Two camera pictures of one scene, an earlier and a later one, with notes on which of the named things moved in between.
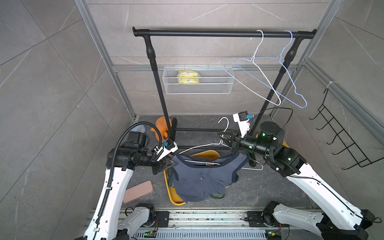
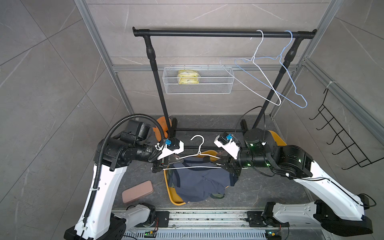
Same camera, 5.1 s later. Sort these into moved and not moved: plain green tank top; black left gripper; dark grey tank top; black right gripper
Moved: black right gripper
Not moved: dark grey tank top; black left gripper; plain green tank top
